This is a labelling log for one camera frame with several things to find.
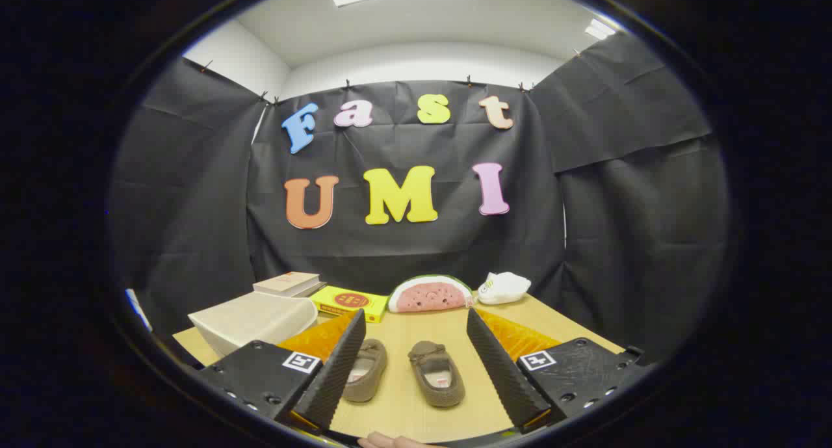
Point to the yellow book with red circle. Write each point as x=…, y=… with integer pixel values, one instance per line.
x=331, y=298

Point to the black backdrop cloth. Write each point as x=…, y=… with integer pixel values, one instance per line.
x=403, y=253

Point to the small ceiling light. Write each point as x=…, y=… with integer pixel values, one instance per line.
x=599, y=29

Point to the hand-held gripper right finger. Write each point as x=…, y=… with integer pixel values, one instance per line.
x=497, y=363

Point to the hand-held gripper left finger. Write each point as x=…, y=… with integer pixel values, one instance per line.
x=341, y=363

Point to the cream fabric storage box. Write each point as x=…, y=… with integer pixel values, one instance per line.
x=253, y=318

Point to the watermelon slice plush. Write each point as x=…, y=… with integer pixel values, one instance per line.
x=429, y=296

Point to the brown moccasin shoe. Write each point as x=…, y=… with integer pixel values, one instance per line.
x=372, y=358
x=426, y=355

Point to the beige book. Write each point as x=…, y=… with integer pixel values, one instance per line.
x=286, y=282

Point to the white plush toy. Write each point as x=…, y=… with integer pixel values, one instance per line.
x=507, y=287

